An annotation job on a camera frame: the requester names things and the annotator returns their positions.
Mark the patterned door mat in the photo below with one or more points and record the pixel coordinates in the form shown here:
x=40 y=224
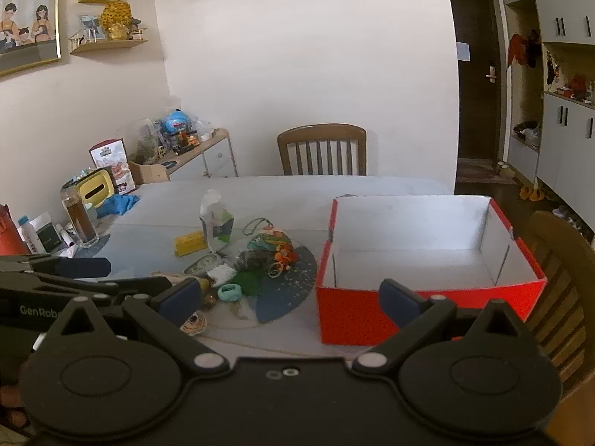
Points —
x=476 y=169

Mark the wet wipes pack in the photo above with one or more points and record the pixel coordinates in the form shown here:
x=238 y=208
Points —
x=216 y=227

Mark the white small packet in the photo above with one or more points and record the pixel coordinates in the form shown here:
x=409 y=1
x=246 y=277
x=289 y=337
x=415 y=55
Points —
x=221 y=273

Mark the orange slipper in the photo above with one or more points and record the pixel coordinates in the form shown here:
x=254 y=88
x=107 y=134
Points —
x=526 y=193
x=538 y=196

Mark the golden ornament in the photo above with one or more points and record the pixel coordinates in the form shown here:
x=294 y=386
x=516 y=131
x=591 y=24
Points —
x=115 y=21

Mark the blue round placemat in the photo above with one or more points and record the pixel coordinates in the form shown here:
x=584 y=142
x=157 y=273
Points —
x=297 y=288

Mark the red and white snack box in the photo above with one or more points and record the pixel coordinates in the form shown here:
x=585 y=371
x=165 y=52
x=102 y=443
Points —
x=114 y=160

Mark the yellow tissue box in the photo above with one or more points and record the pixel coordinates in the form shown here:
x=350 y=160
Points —
x=95 y=190

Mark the green fuzzy item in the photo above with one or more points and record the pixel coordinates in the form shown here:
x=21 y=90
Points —
x=248 y=284

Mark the wooden slat-back chair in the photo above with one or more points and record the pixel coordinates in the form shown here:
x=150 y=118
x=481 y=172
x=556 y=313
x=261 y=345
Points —
x=320 y=132

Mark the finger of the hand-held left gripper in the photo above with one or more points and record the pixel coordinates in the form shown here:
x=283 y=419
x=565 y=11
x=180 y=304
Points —
x=83 y=267
x=130 y=286

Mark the glass jar with brown contents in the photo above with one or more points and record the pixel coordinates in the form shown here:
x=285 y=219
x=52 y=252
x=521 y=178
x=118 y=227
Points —
x=81 y=218

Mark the white sideboard cabinet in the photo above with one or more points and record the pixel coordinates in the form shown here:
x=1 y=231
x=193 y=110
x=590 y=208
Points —
x=214 y=158

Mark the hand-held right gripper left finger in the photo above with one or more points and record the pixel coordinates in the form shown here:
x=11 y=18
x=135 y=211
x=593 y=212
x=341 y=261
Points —
x=179 y=298

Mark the red cardboard box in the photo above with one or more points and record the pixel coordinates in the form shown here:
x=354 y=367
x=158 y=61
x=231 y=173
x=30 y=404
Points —
x=353 y=309

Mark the beige patterned coil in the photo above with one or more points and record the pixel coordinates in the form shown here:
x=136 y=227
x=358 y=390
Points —
x=195 y=324

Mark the round clear plastic container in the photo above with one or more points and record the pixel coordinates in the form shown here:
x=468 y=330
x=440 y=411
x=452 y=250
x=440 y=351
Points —
x=202 y=265

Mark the wooden wall shelf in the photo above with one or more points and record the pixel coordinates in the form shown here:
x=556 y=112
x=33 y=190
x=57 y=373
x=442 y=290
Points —
x=107 y=46

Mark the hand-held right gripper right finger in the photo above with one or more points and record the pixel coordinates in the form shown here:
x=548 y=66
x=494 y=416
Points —
x=399 y=299

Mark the white bottle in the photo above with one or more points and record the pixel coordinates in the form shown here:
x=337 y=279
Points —
x=29 y=237

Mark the blue cloth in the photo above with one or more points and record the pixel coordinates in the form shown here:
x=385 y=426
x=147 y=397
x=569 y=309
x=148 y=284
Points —
x=118 y=204

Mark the clear plastic bag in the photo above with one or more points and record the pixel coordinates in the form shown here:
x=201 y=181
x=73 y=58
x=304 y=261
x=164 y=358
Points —
x=144 y=139

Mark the tall white cabinet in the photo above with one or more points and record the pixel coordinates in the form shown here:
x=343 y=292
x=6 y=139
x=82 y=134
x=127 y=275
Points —
x=567 y=139

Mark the small photo frame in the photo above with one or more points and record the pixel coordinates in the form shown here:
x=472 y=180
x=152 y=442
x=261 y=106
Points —
x=90 y=28

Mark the small teal plastic case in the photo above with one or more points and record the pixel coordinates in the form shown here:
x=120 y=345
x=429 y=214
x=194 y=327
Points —
x=230 y=292

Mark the wooden round-back chair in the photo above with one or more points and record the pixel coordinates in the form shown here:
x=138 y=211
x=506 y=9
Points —
x=558 y=241

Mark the wall poster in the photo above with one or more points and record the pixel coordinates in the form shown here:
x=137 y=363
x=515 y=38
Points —
x=28 y=18

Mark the white fluffy wad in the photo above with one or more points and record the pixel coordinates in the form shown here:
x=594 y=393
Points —
x=246 y=310

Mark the small yellow box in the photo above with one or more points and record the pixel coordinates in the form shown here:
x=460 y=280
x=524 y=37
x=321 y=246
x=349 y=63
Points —
x=189 y=243

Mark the red hanging clothes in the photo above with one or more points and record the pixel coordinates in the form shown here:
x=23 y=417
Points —
x=523 y=49

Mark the open brown cardboard box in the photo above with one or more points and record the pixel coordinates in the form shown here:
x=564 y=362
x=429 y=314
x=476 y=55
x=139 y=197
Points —
x=148 y=172

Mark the blue round toy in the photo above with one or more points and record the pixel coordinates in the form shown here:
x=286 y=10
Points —
x=175 y=123

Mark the red container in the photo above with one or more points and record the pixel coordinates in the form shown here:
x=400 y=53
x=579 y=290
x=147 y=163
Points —
x=11 y=237

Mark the dark small box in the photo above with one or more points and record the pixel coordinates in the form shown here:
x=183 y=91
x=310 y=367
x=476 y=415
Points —
x=49 y=234

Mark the dark brown door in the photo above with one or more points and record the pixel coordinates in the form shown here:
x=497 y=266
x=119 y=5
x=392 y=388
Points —
x=474 y=102

